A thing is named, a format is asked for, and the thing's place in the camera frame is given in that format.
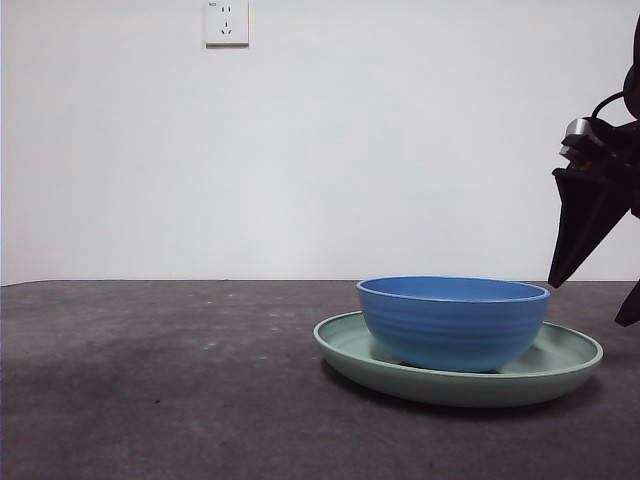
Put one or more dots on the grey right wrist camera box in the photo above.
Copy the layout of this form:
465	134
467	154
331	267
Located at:
577	127

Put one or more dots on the white wall socket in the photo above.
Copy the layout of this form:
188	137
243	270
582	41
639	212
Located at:
226	25

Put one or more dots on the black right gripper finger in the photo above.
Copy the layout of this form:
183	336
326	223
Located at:
580	225
631	310

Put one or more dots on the blue ribbed bowl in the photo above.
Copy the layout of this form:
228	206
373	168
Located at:
450	330

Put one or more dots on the green round plate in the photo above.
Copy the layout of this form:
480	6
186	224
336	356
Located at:
450	390

